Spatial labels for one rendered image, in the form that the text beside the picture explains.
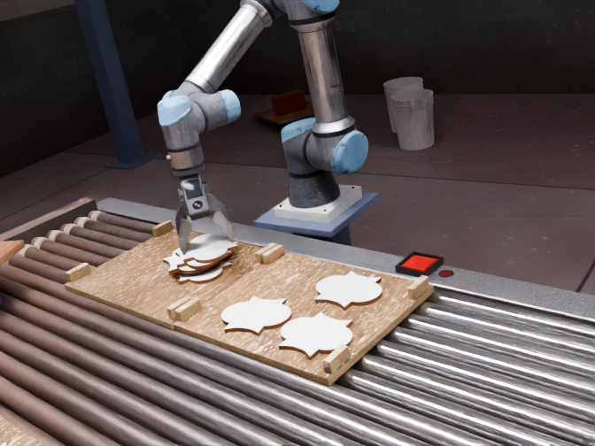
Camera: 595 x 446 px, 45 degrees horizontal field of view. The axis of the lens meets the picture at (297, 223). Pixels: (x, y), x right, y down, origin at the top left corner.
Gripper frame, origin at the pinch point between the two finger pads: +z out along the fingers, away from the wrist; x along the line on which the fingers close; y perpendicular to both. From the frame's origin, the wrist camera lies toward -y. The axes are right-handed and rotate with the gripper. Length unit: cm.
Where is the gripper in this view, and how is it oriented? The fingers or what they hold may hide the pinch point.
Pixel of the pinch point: (208, 247)
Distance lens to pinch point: 169.4
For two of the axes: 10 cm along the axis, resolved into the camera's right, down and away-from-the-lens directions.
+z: 1.7, 9.1, 3.9
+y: -2.5, -3.4, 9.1
